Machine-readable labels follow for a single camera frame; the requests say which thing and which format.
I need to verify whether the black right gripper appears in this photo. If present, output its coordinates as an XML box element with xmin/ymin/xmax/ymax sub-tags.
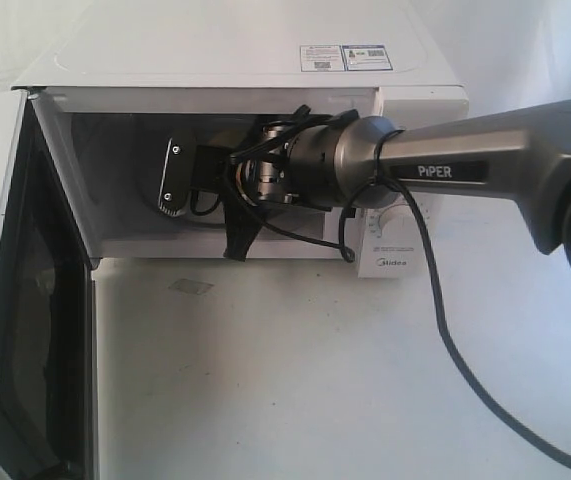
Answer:
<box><xmin>197</xmin><ymin>119</ymin><xmax>296</xmax><ymax>261</ymax></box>

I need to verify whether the white microwave door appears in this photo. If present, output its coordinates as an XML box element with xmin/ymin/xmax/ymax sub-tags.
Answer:
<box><xmin>0</xmin><ymin>90</ymin><xmax>99</xmax><ymax>479</ymax></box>

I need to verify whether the cream ceramic bowl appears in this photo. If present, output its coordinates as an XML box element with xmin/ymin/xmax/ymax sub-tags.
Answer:
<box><xmin>208</xmin><ymin>129</ymin><xmax>255</xmax><ymax>151</ymax></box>

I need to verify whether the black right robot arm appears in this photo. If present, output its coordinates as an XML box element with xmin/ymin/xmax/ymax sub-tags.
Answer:
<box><xmin>192</xmin><ymin>100</ymin><xmax>571</xmax><ymax>266</ymax></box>

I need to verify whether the glass microwave turntable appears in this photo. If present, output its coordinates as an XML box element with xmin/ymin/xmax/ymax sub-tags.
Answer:
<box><xmin>133</xmin><ymin>141</ymin><xmax>225</xmax><ymax>230</ymax></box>

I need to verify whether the white microwave oven body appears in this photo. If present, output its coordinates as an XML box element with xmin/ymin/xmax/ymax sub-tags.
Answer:
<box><xmin>13</xmin><ymin>1</ymin><xmax>468</xmax><ymax>278</ymax></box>

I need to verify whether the lower white control knob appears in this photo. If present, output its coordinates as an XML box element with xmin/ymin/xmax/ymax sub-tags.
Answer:
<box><xmin>367</xmin><ymin>196</ymin><xmax>443</xmax><ymax>238</ymax></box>

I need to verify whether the blue white warning sticker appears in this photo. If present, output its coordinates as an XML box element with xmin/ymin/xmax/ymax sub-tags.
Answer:
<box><xmin>299</xmin><ymin>44</ymin><xmax>393</xmax><ymax>72</ymax></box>

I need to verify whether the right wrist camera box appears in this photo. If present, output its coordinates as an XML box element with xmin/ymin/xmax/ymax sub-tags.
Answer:
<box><xmin>158</xmin><ymin>129</ymin><xmax>197</xmax><ymax>218</ymax></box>

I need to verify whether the black camera cable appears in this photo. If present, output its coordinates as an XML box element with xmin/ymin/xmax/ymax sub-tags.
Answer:
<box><xmin>187</xmin><ymin>104</ymin><xmax>571</xmax><ymax>479</ymax></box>

